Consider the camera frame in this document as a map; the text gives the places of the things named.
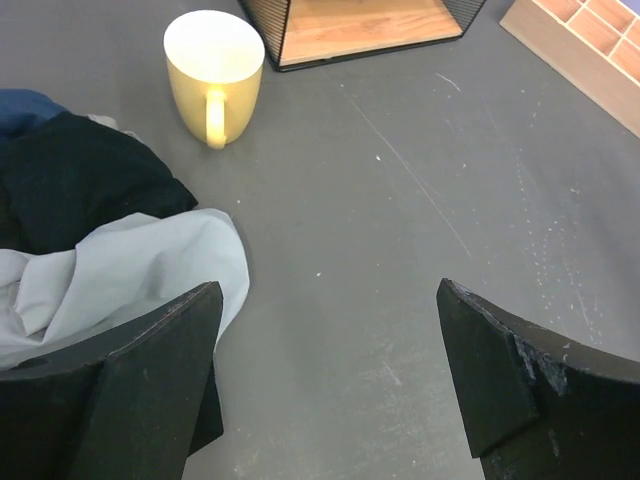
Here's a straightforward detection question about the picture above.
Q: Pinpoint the dark blue garment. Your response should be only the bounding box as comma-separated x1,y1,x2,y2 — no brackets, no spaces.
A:
0,88,67,143

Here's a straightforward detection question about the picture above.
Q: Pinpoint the black garment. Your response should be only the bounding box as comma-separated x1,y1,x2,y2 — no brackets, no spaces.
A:
1,113,198,254

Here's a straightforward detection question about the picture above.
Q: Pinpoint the yellow ceramic mug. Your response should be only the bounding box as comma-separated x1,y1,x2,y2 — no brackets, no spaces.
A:
163,10,265,149

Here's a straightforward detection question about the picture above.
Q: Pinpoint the black wire wooden shelf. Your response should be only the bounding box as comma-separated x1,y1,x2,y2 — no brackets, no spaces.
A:
239,0,485,72

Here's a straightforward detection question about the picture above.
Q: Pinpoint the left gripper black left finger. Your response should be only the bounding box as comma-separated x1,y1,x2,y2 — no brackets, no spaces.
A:
1,282,223,479

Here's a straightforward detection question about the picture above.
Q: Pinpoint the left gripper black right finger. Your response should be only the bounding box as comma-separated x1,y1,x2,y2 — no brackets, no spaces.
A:
436,279,639,479

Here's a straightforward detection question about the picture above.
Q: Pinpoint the wooden compartment tray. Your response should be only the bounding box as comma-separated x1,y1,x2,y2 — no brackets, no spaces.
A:
500,0,639,135

